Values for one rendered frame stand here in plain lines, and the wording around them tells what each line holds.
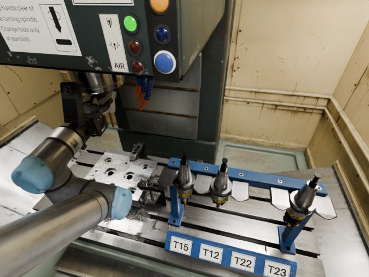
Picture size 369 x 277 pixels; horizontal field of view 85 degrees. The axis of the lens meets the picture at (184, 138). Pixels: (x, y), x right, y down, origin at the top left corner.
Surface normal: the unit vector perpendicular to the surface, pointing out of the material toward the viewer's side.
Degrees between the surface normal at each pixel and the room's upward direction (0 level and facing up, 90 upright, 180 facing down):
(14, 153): 24
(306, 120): 90
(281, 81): 90
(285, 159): 0
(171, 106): 90
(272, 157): 0
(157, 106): 90
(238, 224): 0
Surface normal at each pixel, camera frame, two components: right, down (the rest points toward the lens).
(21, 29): -0.25, 0.62
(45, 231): 0.81, -0.56
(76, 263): -0.14, -0.79
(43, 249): 0.97, 0.06
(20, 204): 0.38, -0.64
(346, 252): -0.41, -0.77
